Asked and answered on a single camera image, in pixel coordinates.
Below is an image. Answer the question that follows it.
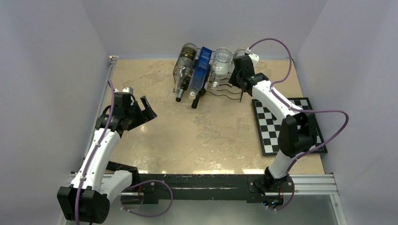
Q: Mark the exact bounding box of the clear bottle white cap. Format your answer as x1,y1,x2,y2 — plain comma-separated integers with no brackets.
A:
211,47,233,90

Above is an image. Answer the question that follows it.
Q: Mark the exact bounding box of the blue square glass bottle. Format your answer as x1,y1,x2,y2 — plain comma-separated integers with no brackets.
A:
188,47,213,100

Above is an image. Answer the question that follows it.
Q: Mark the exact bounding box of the dark brown glass bottle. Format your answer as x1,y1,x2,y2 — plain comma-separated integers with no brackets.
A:
191,88,206,109

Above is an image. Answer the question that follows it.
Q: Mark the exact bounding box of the black wire wine rack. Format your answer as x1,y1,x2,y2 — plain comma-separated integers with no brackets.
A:
172,51,246,103

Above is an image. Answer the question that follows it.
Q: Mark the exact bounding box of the clear glass bottle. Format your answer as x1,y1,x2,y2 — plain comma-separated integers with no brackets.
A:
173,43,197,94

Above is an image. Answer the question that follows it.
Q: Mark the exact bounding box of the clear bottle silver cap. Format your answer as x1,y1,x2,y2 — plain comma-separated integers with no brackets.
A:
233,48,247,59

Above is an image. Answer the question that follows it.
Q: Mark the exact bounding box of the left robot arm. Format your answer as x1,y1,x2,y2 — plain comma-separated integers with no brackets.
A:
57,90,157,224

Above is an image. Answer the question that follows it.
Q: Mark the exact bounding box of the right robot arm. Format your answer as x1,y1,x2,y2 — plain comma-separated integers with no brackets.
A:
229,55,317,191

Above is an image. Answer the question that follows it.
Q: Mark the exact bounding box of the black white chessboard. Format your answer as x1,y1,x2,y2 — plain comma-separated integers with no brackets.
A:
252,97,328,157

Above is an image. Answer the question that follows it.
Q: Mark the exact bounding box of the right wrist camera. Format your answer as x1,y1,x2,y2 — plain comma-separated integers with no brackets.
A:
245,48,260,67

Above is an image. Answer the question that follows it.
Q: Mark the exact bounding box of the black mounting base plate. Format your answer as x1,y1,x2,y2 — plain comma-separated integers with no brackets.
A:
121,173,293,204

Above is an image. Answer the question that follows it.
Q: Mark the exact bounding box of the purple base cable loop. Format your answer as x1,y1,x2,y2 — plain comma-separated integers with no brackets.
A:
120,180,174,218

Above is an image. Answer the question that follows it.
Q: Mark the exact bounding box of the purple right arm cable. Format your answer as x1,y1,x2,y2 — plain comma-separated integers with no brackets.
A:
247,38,350,172

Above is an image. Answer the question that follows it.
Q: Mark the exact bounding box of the aluminium table frame rail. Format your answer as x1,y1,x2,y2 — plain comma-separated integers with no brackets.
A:
56,56,347,225

